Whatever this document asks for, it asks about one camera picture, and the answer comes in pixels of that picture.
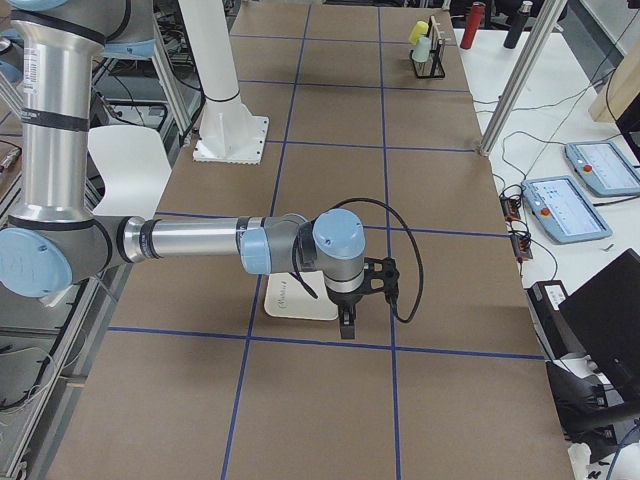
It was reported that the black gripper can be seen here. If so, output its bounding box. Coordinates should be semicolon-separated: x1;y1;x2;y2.
330;290;361;340

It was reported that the light green cup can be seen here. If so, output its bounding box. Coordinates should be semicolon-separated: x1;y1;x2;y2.
411;36;432;63

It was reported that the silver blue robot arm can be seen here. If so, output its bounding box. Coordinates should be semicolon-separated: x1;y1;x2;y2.
1;1;366;339

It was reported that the white plastic tray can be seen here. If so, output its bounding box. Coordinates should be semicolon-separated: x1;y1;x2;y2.
264;272;338;321

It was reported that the yellow cup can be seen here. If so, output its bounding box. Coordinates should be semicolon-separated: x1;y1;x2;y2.
408;20;430;45

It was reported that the orange circuit board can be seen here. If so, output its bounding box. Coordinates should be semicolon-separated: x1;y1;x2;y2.
499;194;533;264

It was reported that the black box with label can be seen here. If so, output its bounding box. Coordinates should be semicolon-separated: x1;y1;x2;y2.
526;280;590;360

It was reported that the near teach pendant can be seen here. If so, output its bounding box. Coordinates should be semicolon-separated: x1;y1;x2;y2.
522;176;612;244

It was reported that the teach pendant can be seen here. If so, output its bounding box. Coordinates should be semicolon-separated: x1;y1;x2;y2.
522;176;612;244
564;141;639;197

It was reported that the white plastic chair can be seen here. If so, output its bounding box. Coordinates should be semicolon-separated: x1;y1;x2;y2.
88;125;171;220

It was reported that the black laptop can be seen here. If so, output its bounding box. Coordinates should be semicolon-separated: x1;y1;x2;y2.
559;248;639;401

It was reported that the far teach pendant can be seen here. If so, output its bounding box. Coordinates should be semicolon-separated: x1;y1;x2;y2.
564;141;639;197

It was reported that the red bottle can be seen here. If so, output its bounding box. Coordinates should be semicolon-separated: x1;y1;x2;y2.
459;1;486;50

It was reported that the black bottle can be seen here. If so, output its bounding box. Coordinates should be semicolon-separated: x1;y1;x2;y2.
503;0;533;49

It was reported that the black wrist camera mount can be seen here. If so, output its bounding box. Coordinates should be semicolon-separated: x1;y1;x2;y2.
360;257;400;306

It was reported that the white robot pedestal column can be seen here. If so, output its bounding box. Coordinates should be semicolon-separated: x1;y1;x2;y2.
179;0;269;164

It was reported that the black wire cup rack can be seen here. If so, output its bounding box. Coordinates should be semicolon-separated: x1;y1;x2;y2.
409;16;447;79

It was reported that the aluminium frame post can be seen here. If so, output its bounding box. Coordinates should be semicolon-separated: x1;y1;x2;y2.
478;0;567;157

